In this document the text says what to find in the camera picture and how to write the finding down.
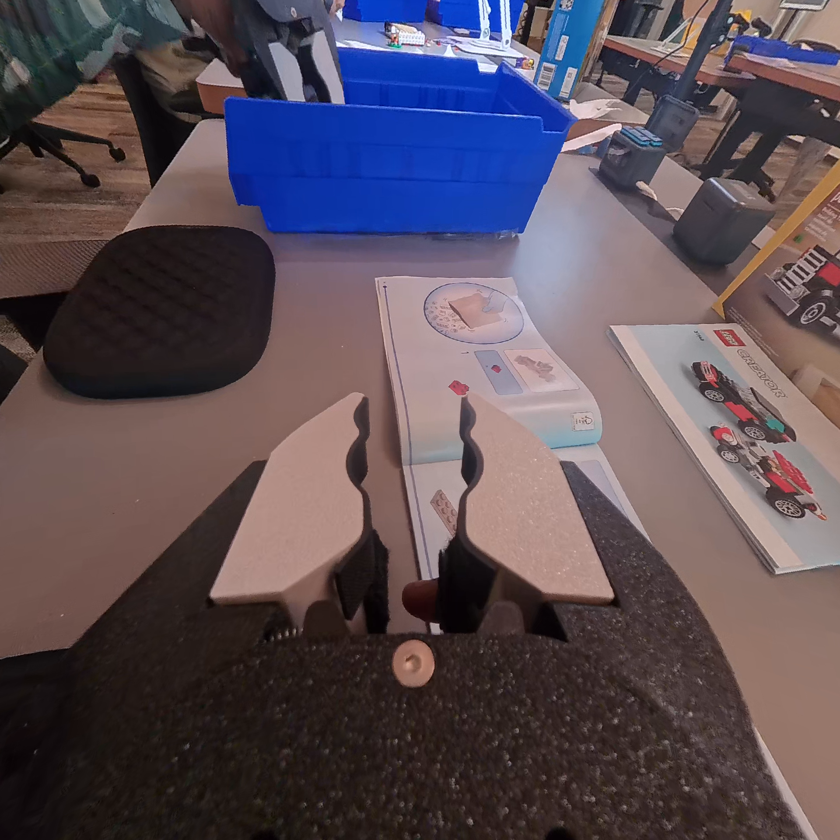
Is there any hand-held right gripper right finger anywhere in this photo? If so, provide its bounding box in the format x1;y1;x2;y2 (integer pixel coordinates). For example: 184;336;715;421
437;392;616;636

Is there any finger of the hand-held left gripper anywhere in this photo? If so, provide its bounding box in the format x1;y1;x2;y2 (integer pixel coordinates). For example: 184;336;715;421
272;43;311;104
312;28;347;106

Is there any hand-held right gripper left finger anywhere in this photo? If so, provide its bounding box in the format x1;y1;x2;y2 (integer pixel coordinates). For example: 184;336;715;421
210;392;391;636

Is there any blue plastic bin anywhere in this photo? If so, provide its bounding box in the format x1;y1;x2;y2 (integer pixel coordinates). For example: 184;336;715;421
224;47;577;236

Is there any person's left forearm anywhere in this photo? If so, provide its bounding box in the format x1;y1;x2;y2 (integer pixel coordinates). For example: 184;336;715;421
0;0;191;132

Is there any blue storage bin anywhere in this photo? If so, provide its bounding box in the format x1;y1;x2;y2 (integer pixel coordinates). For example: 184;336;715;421
436;0;526;30
341;0;427;24

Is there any small lego build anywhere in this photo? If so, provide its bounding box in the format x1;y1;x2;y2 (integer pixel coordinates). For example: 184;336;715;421
384;21;447;49

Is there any lego set box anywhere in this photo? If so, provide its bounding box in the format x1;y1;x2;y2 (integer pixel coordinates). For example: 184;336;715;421
712;161;840;421

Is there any long blue bin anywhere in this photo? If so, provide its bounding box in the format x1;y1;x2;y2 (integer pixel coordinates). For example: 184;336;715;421
731;36;840;67

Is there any person's right hand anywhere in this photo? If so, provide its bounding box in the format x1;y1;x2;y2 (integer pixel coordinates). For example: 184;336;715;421
402;579;441;623

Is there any open instruction booklet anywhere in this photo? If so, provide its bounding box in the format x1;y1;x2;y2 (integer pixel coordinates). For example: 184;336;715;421
375;276;828;840

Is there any white plastic stand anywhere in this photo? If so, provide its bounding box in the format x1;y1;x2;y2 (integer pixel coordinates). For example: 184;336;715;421
476;0;517;51

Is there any closed instruction booklet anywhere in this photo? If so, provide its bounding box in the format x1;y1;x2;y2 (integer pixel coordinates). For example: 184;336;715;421
607;323;840;576

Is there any tall blue cardboard box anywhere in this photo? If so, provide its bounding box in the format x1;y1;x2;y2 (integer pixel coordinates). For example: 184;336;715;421
533;0;606;102

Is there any black office chair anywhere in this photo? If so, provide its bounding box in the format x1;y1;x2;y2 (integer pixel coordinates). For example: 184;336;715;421
0;115;127;191

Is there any black quilted pad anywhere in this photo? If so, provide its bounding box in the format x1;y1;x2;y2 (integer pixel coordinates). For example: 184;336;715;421
43;225;277;400

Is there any crumpled white paper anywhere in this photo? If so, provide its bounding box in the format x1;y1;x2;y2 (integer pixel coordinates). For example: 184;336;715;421
567;98;624;126

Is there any dark device with blue top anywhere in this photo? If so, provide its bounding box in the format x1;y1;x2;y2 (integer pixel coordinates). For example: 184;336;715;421
598;126;669;193

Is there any black stand with pole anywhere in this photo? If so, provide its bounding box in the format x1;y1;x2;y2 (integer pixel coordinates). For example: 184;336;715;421
646;0;735;143

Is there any dark grey cube device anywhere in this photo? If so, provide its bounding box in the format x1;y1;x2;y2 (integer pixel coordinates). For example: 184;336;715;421
672;177;777;266

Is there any wooden table with black legs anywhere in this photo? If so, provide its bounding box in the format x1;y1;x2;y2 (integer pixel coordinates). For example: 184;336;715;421
709;49;840;191

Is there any white cable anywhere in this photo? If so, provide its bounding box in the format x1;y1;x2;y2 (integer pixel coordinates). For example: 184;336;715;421
637;180;683;217

